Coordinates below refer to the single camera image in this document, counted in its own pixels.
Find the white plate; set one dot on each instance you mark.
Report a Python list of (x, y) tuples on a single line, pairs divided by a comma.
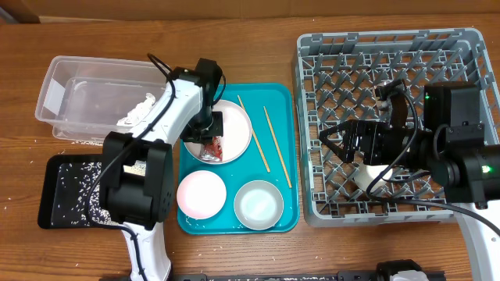
[(237, 134)]

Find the black tray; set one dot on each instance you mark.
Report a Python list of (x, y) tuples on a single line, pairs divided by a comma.
[(48, 192)]

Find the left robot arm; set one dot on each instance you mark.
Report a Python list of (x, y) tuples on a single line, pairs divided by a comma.
[(135, 185)]

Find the grey bowl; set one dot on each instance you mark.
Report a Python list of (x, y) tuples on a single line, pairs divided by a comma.
[(258, 205)]

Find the white cup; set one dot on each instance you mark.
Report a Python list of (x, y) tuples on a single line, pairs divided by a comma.
[(367, 173)]

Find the clear plastic bin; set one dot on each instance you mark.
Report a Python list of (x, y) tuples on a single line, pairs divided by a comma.
[(85, 98)]

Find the teal serving tray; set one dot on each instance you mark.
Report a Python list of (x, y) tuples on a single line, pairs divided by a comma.
[(249, 166)]

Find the pink bowl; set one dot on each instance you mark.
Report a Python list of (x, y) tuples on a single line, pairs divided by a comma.
[(201, 194)]

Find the spilled rice pile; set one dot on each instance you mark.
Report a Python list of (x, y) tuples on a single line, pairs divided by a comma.
[(74, 196)]

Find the white napkin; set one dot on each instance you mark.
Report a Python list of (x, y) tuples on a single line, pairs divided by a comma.
[(138, 111)]

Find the grey dishwasher rack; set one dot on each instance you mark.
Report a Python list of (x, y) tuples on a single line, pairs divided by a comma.
[(334, 76)]

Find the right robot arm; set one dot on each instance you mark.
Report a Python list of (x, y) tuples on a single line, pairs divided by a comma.
[(449, 147)]

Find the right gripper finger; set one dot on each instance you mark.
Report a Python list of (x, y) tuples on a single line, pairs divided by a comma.
[(342, 151), (324, 134)]

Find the red foil wrapper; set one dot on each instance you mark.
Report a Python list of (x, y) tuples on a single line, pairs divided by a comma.
[(212, 152)]

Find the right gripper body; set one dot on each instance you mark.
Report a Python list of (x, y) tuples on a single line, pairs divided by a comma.
[(385, 145)]

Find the black rail at bottom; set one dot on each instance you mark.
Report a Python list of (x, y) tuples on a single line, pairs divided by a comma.
[(339, 276)]

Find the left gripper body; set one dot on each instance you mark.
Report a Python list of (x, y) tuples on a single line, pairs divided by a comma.
[(204, 126)]

